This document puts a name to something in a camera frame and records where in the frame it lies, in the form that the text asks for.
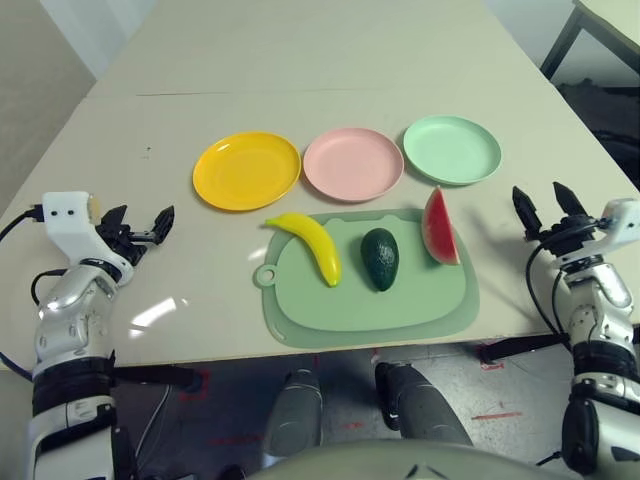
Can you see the grey robot left leg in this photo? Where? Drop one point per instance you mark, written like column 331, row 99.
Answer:
column 295, row 410

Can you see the pink plastic plate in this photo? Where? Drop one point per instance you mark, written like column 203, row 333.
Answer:
column 352, row 165

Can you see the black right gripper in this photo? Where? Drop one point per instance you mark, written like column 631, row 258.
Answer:
column 575, row 240

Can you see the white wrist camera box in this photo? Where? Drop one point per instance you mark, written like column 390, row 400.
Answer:
column 67, row 220
column 622, row 222

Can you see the translucent green silicone mat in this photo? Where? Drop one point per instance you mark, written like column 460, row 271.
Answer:
column 375, row 338

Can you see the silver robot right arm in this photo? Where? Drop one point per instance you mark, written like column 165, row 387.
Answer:
column 600, row 310

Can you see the beige side table black frame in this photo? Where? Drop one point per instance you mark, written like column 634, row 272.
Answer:
column 565, row 40

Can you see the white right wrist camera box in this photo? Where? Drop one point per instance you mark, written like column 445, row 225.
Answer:
column 622, row 222

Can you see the yellow toy banana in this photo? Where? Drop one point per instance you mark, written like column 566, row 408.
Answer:
column 320, row 245

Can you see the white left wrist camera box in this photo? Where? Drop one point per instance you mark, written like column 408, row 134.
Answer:
column 67, row 220

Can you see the mint green plastic plate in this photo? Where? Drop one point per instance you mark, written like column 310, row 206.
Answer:
column 450, row 150

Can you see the dark green toy avocado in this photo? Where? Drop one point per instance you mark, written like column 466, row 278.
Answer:
column 380, row 260

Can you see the grey robot leg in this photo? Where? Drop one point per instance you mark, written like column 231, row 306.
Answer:
column 425, row 405
column 295, row 410

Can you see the light green cutting board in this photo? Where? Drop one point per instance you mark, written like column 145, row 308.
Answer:
column 400, row 305

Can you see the grey robot torso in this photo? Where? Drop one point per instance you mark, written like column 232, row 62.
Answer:
column 390, row 465

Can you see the red toy watermelon slice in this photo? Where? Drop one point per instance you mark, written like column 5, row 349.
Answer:
column 437, row 230

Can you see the black table frame bar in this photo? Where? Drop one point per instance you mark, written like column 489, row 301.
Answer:
column 155, row 375
column 525, row 347

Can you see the yellow plastic plate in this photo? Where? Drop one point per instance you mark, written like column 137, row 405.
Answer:
column 245, row 172

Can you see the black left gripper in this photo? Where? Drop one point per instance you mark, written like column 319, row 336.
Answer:
column 122, row 245

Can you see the grey robot right leg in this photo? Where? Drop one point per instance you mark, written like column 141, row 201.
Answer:
column 425, row 405

